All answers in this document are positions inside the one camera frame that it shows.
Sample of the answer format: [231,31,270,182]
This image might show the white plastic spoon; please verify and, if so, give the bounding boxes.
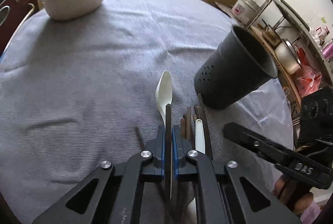
[155,71,172,125]

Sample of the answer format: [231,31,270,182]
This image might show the white rice cooker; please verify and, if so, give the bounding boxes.
[231,0,259,25]

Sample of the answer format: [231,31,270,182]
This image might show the black perforated utensil holder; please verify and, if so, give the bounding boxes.
[194,25,278,110]

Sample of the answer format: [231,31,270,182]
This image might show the dark chopstick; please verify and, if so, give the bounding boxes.
[164,104,172,224]

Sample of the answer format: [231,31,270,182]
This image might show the grey tablecloth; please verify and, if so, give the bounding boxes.
[0,0,295,224]

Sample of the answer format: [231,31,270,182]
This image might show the metal shelf rack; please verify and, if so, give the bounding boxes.
[244,0,333,84]

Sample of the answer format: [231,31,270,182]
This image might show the red plastic bag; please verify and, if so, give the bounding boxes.
[294,48,322,98]

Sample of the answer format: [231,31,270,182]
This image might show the dark red oven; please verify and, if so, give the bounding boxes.
[1,0,40,54]

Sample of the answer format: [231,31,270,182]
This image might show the steel pot with lid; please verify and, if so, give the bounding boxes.
[274,39,301,75]

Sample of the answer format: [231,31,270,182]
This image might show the person's hand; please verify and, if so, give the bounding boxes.
[272,175,313,215]

